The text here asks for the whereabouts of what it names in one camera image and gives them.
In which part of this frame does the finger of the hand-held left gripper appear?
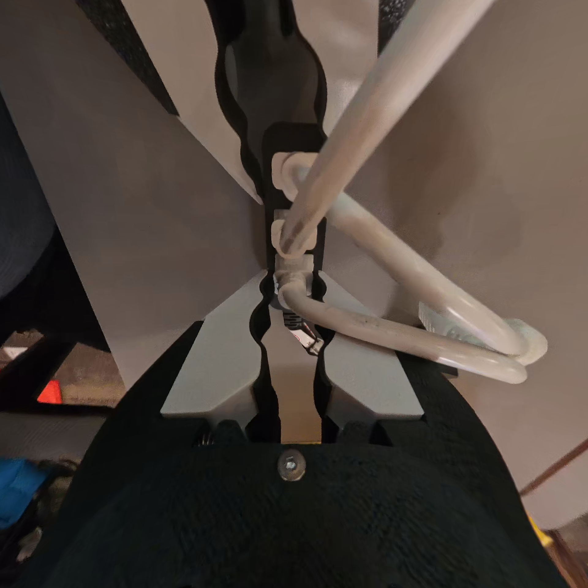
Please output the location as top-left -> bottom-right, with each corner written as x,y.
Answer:
275,0 -> 382,139
122,0 -> 282,206

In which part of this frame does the thick white cable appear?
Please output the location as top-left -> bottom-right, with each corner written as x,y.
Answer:
279,0 -> 499,257

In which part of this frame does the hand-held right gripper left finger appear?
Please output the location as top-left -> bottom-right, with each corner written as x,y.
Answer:
160,270 -> 282,435

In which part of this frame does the thin white looped cable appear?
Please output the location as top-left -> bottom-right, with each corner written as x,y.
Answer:
277,166 -> 529,385

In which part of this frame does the clear cable tie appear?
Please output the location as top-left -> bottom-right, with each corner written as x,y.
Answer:
417,301 -> 548,366

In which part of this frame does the black furniture leg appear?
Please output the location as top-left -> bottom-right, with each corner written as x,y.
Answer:
0,337 -> 80,410

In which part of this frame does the blue object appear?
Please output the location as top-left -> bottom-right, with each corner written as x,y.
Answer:
0,458 -> 47,530

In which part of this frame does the white power plug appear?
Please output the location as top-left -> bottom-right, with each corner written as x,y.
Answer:
274,256 -> 314,299

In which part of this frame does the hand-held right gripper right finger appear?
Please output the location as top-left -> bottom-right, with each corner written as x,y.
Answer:
312,271 -> 424,437

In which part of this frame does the yellow object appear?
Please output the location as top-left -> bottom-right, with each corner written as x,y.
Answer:
528,517 -> 555,547

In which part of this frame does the black power strip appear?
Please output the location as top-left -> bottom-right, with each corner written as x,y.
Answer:
261,122 -> 328,322

